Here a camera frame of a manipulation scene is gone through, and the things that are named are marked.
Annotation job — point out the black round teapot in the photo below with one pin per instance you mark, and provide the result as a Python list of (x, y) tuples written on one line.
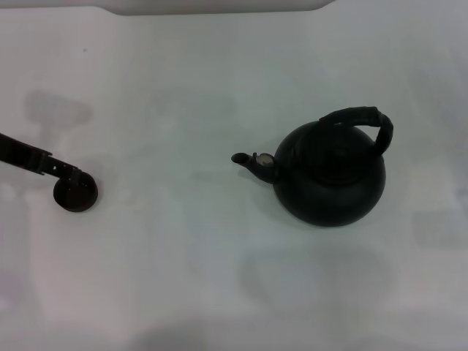
[(329, 190)]

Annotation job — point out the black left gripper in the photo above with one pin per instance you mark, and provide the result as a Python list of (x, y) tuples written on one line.
[(22, 153)]

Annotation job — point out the small dark teacup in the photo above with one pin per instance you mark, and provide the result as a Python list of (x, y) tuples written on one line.
[(75, 200)]

